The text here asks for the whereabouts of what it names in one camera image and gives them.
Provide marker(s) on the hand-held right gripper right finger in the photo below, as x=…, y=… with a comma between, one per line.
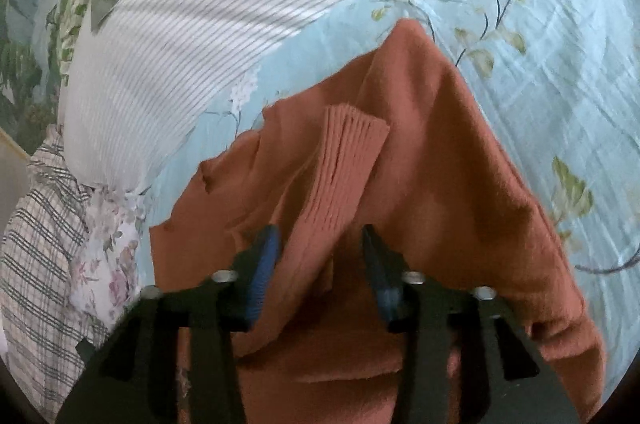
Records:
x=384, y=284

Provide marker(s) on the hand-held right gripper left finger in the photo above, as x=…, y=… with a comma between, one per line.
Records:
x=262, y=274

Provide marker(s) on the rust orange knit sweater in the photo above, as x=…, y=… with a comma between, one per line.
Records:
x=440, y=184

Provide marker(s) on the white floral cloth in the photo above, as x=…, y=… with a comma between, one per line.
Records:
x=110, y=264

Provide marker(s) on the plaid cloth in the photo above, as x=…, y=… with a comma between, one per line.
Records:
x=40, y=254

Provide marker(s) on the white striped pillow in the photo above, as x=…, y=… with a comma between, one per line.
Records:
x=200, y=33

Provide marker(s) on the light blue floral bed sheet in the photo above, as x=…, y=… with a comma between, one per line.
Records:
x=540, y=53

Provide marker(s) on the green leaf patterned cloth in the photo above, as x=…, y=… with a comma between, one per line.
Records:
x=30, y=43

